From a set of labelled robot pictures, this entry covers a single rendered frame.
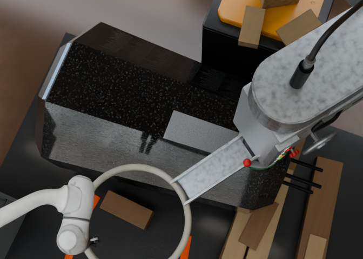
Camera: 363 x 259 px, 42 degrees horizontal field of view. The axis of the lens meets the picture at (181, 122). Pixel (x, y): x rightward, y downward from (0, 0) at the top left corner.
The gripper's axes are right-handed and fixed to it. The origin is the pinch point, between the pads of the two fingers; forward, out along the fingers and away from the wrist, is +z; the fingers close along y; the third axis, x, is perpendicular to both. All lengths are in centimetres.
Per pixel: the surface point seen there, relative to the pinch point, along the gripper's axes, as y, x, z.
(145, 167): 33.4, 23.4, -10.1
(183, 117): 58, 43, -2
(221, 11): 93, 92, -1
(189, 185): 50, 10, -9
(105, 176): 16.0, 24.9, -10.7
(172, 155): 47, 28, 5
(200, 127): 64, 36, -2
